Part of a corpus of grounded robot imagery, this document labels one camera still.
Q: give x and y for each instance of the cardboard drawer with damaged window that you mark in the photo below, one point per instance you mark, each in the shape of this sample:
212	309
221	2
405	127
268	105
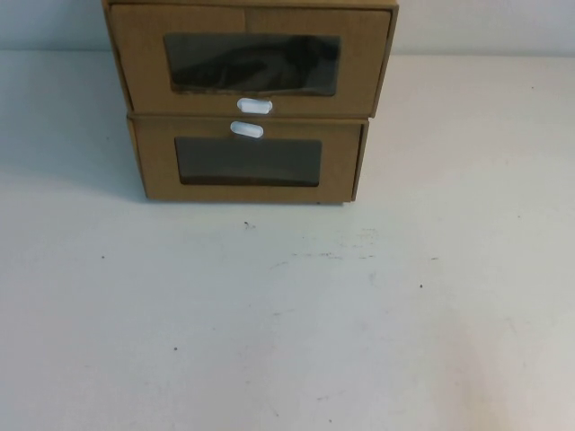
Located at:
135	45

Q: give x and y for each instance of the lower cardboard drawer with window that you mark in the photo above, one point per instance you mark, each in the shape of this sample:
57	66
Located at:
314	120

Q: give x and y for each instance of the cardboard shell of damaged-window drawer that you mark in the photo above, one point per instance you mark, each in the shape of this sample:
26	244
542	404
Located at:
395	36

